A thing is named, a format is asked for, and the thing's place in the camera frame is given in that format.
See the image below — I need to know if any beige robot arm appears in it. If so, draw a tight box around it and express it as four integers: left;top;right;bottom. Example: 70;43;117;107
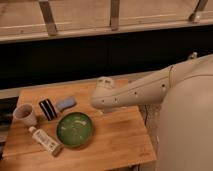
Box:
90;54;213;171

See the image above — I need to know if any green round bowl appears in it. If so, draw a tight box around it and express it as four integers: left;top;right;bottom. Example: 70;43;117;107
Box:
56;112;94;148

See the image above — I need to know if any small grey paper cup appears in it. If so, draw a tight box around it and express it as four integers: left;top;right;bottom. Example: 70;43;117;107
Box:
13;104;37;127

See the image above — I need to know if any blue sponge block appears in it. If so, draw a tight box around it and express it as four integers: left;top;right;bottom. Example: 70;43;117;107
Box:
56;96;76;112

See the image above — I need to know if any white tube with cap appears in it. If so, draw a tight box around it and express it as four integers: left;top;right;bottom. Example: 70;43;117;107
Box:
29;126;62;157

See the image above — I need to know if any wooden table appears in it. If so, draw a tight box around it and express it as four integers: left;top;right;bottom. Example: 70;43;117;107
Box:
0;82;156;171

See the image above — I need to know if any black white striped eraser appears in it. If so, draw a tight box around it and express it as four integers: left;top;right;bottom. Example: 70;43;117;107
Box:
39;99;57;121

